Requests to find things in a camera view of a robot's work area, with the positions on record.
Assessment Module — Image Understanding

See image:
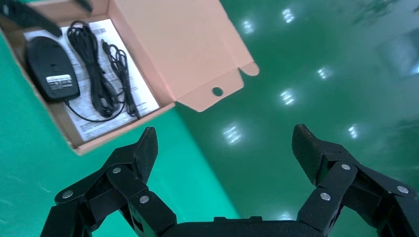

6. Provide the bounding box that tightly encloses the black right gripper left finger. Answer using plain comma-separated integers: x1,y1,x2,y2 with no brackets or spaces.
41,126,177,237

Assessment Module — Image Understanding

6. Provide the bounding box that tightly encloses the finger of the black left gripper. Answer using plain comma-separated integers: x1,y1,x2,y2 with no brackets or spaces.
75,0,93,13
0,0,63,37

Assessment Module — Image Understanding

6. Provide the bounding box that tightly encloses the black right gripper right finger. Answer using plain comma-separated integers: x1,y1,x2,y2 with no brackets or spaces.
292,124,419,237

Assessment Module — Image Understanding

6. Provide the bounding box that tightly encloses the black data cable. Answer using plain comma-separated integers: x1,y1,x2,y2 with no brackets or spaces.
67,20,120,119

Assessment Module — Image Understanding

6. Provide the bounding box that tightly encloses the orange cardboard box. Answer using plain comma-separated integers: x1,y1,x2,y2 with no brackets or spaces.
0,0,260,156

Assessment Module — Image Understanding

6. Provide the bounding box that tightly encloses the white printed instruction sheet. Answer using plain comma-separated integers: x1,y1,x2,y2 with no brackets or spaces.
23,19,160,142

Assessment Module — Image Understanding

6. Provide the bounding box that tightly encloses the green table mat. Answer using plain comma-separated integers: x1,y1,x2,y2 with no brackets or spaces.
0,31,240,237

